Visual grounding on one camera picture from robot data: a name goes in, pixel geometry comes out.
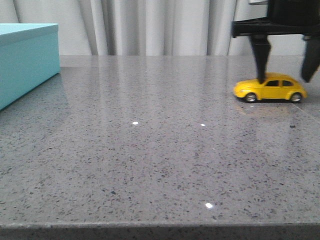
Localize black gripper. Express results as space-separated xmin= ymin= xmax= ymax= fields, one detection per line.
xmin=231 ymin=0 xmax=320 ymax=84

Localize yellow toy beetle car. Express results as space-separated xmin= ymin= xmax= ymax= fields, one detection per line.
xmin=233 ymin=72 xmax=307 ymax=103

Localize blue box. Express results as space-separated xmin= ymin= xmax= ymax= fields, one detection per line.
xmin=0 ymin=23 xmax=60 ymax=109

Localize grey curtain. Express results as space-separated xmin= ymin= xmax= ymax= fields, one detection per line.
xmin=0 ymin=0 xmax=320 ymax=57

